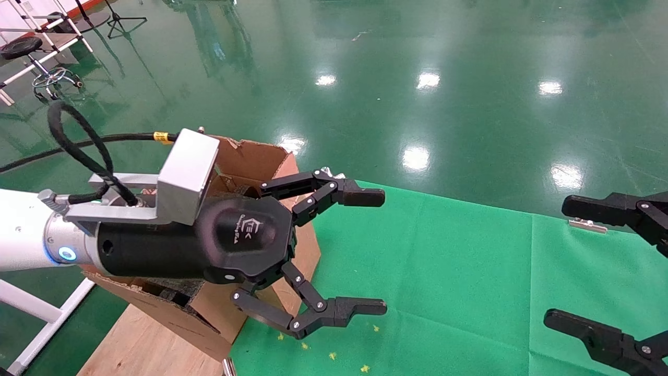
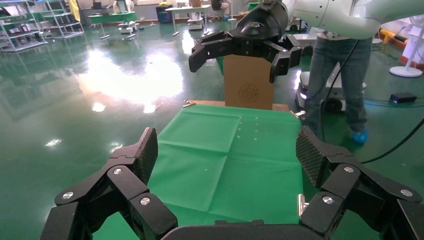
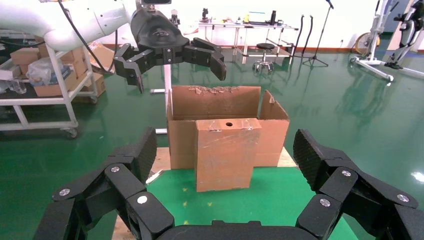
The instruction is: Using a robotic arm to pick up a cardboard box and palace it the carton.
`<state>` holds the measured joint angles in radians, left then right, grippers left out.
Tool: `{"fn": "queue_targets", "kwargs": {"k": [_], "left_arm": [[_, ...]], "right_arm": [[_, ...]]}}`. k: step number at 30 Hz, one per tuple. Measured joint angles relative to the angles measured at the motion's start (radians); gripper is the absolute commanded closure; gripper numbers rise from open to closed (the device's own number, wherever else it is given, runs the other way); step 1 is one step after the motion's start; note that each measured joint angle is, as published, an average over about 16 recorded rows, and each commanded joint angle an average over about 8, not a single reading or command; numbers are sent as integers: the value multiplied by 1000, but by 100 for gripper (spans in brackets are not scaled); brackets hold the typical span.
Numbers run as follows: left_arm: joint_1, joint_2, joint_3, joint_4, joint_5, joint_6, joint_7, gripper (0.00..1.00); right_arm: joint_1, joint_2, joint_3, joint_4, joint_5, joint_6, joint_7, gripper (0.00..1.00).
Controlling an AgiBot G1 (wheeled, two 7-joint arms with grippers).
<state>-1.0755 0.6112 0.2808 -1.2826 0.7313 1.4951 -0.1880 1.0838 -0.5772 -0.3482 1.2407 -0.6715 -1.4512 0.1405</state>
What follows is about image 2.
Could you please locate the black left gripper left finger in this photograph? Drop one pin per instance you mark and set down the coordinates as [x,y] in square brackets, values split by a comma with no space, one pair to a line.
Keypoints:
[99,192]

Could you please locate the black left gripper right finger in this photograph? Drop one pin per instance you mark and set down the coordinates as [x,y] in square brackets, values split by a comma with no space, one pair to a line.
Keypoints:
[357,195]

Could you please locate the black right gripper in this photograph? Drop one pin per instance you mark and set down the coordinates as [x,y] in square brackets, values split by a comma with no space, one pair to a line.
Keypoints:
[261,23]

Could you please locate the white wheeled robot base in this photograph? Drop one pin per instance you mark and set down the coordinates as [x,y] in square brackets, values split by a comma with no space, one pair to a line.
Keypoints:
[304,82]

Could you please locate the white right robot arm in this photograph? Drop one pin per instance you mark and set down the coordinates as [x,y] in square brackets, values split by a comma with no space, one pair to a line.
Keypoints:
[331,16]

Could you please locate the cardboard box with round stamp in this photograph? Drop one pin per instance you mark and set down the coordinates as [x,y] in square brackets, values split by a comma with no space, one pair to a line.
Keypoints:
[248,79]

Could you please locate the black power box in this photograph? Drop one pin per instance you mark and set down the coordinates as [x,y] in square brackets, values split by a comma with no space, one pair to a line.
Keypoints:
[402,98]

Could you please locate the thin white floor stand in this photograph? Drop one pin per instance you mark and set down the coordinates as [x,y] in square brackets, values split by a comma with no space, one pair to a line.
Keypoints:
[232,19]

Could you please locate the black office chair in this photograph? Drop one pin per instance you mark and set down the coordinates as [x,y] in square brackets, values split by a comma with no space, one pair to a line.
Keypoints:
[217,5]

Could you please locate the silver metal clip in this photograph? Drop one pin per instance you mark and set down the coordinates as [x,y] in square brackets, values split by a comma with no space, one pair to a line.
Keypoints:
[188,105]
[300,203]
[299,114]

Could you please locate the small white cart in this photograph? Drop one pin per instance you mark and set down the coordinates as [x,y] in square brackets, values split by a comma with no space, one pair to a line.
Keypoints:
[195,24]

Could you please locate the white long table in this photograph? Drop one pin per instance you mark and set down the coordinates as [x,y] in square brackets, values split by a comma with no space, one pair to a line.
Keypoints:
[188,8]

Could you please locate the black bin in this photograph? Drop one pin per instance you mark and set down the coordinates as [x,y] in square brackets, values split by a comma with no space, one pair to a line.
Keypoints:
[164,15]

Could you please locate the person in blue jeans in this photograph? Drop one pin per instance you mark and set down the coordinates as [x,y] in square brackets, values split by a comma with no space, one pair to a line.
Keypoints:
[356,82]

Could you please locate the green table cloth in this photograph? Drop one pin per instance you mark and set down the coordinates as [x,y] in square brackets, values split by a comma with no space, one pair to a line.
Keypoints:
[215,165]

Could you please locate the white humanoid robot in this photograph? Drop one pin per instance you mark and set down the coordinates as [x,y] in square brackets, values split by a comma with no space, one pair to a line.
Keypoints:
[127,28]

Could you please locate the green covered table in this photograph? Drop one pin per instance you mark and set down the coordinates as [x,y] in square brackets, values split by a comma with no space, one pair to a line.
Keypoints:
[112,17]

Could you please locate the white storage shelf rack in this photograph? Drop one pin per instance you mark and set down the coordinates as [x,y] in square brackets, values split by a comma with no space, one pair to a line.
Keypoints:
[23,34]
[74,34]

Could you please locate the yellow hanging banner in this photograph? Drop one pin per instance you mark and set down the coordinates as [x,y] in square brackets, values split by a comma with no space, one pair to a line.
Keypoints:
[75,10]

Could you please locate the white pedestal fan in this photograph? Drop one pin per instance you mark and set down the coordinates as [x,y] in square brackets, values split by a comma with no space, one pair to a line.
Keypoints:
[405,71]

